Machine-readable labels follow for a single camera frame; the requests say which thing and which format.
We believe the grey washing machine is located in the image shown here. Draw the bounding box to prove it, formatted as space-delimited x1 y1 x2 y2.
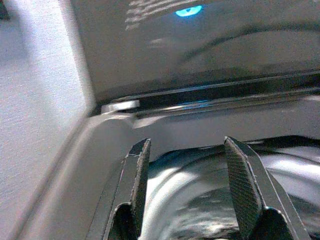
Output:
17 94 320 240

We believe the steel washing machine drum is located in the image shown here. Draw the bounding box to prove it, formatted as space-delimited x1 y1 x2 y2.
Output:
138 136 320 240

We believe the grey washing machine lid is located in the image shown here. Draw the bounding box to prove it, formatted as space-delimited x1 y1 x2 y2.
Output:
58 0 320 116

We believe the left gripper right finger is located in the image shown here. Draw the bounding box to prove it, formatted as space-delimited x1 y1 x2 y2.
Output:
224 136 312 240

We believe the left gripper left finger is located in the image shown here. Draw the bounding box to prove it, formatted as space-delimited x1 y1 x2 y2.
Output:
86 138 152 240

